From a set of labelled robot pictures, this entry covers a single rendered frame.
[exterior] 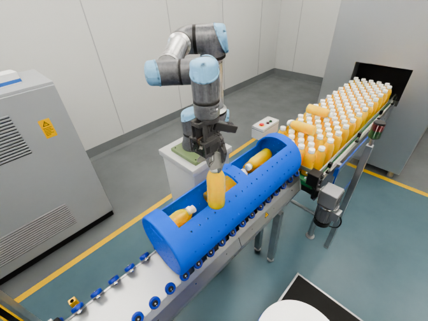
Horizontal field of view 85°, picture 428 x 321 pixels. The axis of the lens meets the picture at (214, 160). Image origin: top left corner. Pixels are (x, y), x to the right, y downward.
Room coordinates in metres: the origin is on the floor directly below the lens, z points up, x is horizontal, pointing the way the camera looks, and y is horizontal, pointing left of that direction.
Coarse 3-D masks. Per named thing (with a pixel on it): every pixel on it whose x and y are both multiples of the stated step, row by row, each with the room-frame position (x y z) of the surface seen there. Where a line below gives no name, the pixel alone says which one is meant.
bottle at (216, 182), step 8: (208, 176) 0.62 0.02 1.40; (216, 176) 0.61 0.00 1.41; (224, 176) 0.62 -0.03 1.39; (208, 184) 0.61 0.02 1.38; (216, 184) 0.60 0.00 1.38; (224, 184) 0.61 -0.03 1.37; (208, 192) 0.61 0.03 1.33; (216, 192) 0.60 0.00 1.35; (224, 192) 0.61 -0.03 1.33; (208, 200) 0.61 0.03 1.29; (216, 200) 0.59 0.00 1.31; (224, 200) 0.61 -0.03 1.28; (216, 208) 0.59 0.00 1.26
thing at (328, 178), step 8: (384, 112) 1.95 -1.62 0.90; (384, 120) 2.01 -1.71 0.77; (368, 128) 1.68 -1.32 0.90; (360, 136) 1.57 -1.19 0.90; (352, 144) 1.46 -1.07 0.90; (344, 152) 1.36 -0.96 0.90; (336, 160) 1.27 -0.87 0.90; (344, 160) 1.34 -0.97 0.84; (328, 168) 1.20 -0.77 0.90; (328, 176) 1.16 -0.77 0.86; (312, 192) 1.04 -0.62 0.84; (304, 208) 1.35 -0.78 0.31; (312, 224) 1.27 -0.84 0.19; (312, 232) 1.26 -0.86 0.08
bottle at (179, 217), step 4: (184, 208) 0.73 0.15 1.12; (176, 212) 0.69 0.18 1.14; (180, 212) 0.69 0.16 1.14; (184, 212) 0.69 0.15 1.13; (188, 212) 0.71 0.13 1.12; (172, 216) 0.67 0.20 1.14; (176, 216) 0.67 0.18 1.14; (180, 216) 0.67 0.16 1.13; (184, 216) 0.68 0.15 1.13; (188, 216) 0.69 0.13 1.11; (176, 220) 0.65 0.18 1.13; (180, 220) 0.66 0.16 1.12; (184, 220) 0.67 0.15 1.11; (176, 224) 0.64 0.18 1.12; (180, 224) 0.65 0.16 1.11
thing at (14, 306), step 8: (0, 296) 0.43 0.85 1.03; (8, 296) 0.45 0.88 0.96; (0, 304) 0.40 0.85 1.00; (8, 304) 0.42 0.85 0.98; (16, 304) 0.44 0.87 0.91; (0, 312) 0.39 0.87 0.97; (8, 312) 0.40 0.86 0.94; (16, 312) 0.41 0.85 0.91; (24, 312) 0.43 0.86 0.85; (0, 320) 0.38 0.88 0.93; (8, 320) 0.39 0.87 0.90; (16, 320) 0.40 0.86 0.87; (24, 320) 0.41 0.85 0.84; (32, 320) 0.42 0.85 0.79; (40, 320) 0.45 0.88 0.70
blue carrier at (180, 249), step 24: (264, 144) 1.21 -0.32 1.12; (288, 144) 1.06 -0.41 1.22; (240, 168) 1.08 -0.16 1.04; (264, 168) 0.88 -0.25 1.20; (288, 168) 0.95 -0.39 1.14; (192, 192) 0.85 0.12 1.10; (240, 192) 0.74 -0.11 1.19; (264, 192) 0.80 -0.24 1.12; (144, 216) 0.64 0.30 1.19; (168, 216) 0.59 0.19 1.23; (192, 216) 0.78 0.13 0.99; (216, 216) 0.62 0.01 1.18; (240, 216) 0.68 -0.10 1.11; (168, 240) 0.50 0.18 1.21; (192, 240) 0.52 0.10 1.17; (216, 240) 0.57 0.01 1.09; (168, 264) 0.54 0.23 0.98; (192, 264) 0.49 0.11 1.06
